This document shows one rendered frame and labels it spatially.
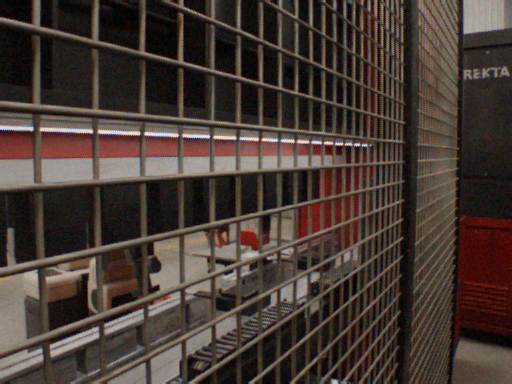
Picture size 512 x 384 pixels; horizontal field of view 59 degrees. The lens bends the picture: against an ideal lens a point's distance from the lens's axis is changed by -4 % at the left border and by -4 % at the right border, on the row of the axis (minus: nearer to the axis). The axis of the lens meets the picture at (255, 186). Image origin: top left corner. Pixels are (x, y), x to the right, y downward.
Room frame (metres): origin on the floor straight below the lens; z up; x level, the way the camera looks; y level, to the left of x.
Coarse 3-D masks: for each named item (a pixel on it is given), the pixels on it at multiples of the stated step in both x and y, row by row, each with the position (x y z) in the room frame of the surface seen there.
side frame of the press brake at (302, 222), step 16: (320, 176) 2.64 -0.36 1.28; (336, 176) 2.60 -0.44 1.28; (320, 192) 2.64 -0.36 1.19; (336, 192) 2.60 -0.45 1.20; (304, 208) 2.69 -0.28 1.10; (320, 208) 2.64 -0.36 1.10; (336, 208) 2.59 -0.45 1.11; (304, 224) 2.69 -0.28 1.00; (336, 224) 2.59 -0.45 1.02; (416, 272) 2.37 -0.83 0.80; (352, 320) 2.54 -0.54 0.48; (352, 336) 2.54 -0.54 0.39; (368, 336) 2.50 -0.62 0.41; (352, 352) 2.54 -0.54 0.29; (352, 368) 2.54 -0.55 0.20
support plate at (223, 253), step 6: (198, 252) 1.94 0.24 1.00; (204, 252) 1.94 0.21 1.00; (216, 252) 1.94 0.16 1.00; (222, 252) 1.94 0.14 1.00; (228, 252) 1.94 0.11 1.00; (234, 252) 1.94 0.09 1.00; (252, 252) 1.94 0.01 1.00; (216, 258) 1.86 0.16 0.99; (222, 258) 1.84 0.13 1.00; (228, 258) 1.83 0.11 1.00; (234, 258) 1.82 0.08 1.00; (246, 258) 1.82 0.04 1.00
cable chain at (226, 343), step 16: (288, 304) 1.15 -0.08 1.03; (304, 304) 1.16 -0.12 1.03; (256, 320) 1.02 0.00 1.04; (272, 320) 1.02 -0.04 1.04; (224, 336) 0.93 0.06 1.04; (256, 336) 0.95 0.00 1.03; (272, 336) 1.01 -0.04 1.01; (208, 352) 0.85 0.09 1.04; (224, 352) 0.85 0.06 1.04; (192, 368) 0.80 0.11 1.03; (208, 368) 0.80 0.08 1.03; (224, 368) 0.84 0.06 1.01
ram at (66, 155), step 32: (0, 160) 0.87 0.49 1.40; (32, 160) 0.93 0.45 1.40; (64, 160) 1.00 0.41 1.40; (128, 160) 1.17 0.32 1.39; (160, 160) 1.27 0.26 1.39; (192, 160) 1.40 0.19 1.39; (224, 160) 1.55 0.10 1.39; (256, 160) 1.73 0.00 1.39; (288, 160) 1.97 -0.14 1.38; (320, 160) 2.27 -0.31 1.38
